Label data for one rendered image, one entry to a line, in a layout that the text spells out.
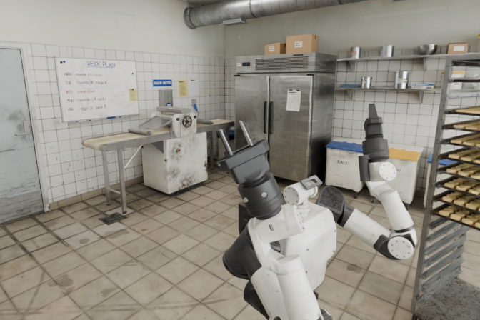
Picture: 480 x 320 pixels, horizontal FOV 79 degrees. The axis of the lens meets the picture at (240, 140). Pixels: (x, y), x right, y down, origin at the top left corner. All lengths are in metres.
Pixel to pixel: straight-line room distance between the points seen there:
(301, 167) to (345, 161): 0.62
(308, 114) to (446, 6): 2.16
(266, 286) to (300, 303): 0.14
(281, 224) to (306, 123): 3.64
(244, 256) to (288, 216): 0.25
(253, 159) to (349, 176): 3.88
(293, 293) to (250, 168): 0.28
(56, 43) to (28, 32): 0.30
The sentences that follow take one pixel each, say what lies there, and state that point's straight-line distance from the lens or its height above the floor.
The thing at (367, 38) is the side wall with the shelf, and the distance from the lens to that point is 4.95.
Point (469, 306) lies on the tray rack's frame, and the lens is 2.81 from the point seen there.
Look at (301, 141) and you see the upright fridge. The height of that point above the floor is 0.80.
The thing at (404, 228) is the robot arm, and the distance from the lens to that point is 1.21.
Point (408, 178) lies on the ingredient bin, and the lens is 4.30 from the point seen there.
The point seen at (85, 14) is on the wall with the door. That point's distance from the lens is 4.65.
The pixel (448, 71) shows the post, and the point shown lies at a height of 1.73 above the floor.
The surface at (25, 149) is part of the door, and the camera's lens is 4.39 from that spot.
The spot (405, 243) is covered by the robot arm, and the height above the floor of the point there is 1.14.
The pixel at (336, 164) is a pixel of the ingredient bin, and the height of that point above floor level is 0.46.
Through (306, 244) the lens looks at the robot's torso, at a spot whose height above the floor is 1.19.
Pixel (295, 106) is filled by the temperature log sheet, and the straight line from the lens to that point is 4.31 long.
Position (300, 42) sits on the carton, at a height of 2.21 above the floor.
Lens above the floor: 1.69
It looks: 12 degrees down
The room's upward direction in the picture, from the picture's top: straight up
